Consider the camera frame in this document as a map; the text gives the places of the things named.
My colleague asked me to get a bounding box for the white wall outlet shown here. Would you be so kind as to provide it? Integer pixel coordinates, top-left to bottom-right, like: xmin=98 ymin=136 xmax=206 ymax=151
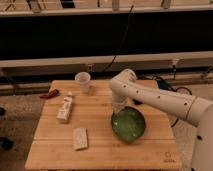
xmin=88 ymin=65 xmax=93 ymax=72

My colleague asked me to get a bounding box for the black hanging cable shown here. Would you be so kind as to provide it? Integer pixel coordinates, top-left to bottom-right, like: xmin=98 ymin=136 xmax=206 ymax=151
xmin=102 ymin=4 xmax=135 ymax=72

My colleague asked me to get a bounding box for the white rectangular sponge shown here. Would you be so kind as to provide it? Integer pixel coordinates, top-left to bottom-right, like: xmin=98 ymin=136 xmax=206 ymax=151
xmin=73 ymin=128 xmax=88 ymax=150

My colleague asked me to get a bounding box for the red brown object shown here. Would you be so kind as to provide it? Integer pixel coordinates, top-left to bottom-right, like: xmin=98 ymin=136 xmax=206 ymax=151
xmin=39 ymin=89 xmax=59 ymax=99

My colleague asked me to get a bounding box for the white tube with cap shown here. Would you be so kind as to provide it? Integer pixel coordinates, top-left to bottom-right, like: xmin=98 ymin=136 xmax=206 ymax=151
xmin=57 ymin=91 xmax=73 ymax=123

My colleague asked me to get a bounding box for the wooden folding table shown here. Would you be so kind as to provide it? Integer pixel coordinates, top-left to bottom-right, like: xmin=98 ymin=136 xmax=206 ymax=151
xmin=25 ymin=80 xmax=181 ymax=171

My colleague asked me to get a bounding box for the clear plastic cup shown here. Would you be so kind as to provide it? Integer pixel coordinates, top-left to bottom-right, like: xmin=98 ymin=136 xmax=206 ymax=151
xmin=75 ymin=72 xmax=91 ymax=93

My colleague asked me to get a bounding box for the black smartphone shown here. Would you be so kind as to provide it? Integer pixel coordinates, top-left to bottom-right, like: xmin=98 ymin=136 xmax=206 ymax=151
xmin=133 ymin=99 xmax=143 ymax=106

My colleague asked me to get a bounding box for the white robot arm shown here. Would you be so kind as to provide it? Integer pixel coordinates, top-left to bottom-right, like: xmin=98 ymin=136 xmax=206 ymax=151
xmin=109 ymin=69 xmax=213 ymax=171

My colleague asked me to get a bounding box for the green ceramic bowl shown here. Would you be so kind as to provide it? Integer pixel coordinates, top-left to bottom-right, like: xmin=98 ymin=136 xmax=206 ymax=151
xmin=111 ymin=106 xmax=146 ymax=143

